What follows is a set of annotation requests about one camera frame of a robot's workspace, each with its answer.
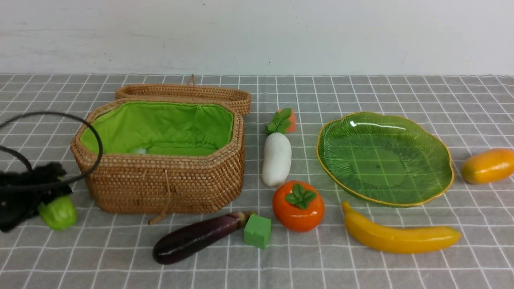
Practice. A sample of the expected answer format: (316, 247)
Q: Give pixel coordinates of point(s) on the woven wicker basket lid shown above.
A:
(239, 100)

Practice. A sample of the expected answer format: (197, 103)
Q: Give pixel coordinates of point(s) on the dark purple eggplant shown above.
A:
(187, 241)

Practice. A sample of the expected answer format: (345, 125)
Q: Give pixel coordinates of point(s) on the green leaf-shaped glass plate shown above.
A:
(385, 159)

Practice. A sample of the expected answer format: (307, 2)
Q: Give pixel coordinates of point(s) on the orange persimmon with leaf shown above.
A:
(298, 206)

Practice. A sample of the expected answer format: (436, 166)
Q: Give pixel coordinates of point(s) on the yellow banana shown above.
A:
(416, 240)

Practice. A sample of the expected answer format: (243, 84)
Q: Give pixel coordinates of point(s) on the orange foam cube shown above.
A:
(292, 120)

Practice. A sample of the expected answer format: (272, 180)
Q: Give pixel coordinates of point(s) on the green foam cube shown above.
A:
(257, 231)

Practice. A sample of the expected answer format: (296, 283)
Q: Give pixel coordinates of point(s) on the woven wicker basket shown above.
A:
(162, 156)

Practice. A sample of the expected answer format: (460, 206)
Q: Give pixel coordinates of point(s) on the green bumpy gourd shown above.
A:
(59, 214)

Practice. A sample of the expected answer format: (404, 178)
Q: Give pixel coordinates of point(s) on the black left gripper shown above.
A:
(17, 207)

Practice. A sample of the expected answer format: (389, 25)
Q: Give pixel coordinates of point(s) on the white radish with leaves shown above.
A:
(277, 151)

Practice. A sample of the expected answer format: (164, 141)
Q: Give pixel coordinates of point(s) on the orange yellow mango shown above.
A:
(489, 166)

